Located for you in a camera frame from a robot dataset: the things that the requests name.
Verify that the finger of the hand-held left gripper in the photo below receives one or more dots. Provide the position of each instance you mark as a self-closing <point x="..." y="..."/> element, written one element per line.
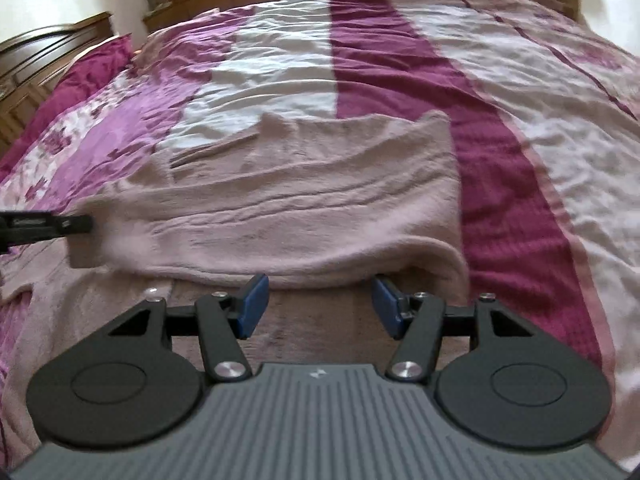
<point x="45" y="225"/>

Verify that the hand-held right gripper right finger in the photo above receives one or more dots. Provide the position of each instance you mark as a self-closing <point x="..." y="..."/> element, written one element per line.
<point x="387" y="306"/>

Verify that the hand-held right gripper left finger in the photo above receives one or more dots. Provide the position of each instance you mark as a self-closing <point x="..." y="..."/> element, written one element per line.
<point x="253" y="306"/>

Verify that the pink knitted sweater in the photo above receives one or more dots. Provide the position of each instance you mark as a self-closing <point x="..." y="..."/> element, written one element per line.
<point x="300" y="210"/>

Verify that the dark wooden cabinet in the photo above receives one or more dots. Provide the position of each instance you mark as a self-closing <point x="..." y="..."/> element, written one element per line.
<point x="35" y="60"/>

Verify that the magenta floral striped bedspread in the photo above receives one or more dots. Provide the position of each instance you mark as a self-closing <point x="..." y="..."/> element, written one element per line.
<point x="525" y="110"/>

